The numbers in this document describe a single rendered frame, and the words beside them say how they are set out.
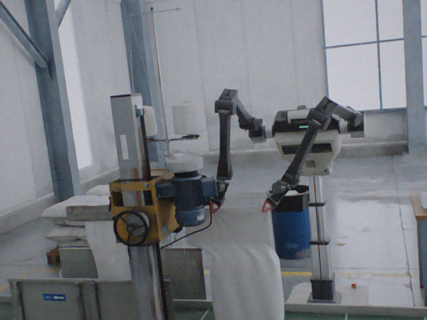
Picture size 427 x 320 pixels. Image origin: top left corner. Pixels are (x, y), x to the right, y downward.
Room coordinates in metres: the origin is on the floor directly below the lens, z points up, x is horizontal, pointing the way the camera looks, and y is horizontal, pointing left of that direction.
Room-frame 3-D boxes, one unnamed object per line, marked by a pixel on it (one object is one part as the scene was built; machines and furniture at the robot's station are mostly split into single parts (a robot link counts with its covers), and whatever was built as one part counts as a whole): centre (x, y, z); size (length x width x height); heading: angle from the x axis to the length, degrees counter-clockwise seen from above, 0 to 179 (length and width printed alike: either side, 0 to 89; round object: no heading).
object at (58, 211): (5.72, 1.73, 0.56); 0.66 x 0.43 x 0.15; 160
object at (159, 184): (2.56, 0.29, 1.27); 0.12 x 0.09 x 0.09; 163
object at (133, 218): (2.48, 0.45, 1.14); 0.11 x 0.06 x 0.11; 73
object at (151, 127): (2.79, 0.41, 1.61); 0.15 x 0.14 x 0.17; 73
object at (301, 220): (5.07, -0.62, 0.32); 0.51 x 0.48 x 0.65; 163
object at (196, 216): (2.57, 0.20, 1.21); 0.15 x 0.15 x 0.25
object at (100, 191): (6.28, 1.39, 0.56); 0.67 x 0.43 x 0.15; 73
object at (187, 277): (3.40, 0.70, 0.54); 1.05 x 0.02 x 0.41; 73
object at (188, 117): (2.72, 0.16, 1.61); 0.17 x 0.17 x 0.17
